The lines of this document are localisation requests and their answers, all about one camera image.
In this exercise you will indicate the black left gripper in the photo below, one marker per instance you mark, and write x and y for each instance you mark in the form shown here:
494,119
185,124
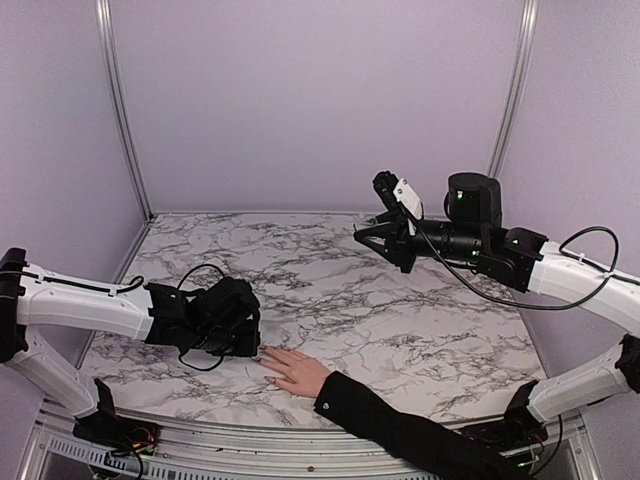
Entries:
250,344

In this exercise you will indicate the person's bare hand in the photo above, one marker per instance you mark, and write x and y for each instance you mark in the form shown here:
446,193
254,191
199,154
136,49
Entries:
293,372

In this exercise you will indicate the left aluminium frame post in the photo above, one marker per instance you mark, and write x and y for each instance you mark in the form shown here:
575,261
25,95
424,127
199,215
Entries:
109,49

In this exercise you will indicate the black sleeved forearm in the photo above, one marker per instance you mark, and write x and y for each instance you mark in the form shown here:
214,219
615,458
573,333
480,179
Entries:
419,441

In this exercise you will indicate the right aluminium frame post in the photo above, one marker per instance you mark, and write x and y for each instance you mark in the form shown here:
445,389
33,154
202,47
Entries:
517,85

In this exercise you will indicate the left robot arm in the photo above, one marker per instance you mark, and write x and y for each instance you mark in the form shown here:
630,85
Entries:
222,321

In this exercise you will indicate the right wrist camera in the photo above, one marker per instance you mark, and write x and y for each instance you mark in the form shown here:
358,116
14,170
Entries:
395,192

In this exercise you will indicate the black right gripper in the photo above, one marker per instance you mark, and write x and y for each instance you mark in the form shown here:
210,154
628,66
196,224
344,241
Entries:
397,236

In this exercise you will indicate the front aluminium rail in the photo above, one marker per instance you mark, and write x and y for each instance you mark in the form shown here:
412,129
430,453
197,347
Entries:
256,436

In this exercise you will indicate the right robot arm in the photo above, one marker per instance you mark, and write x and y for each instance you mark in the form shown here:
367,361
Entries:
473,238

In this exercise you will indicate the aluminium frame post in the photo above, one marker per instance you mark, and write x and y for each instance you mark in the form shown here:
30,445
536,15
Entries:
517,85
109,49

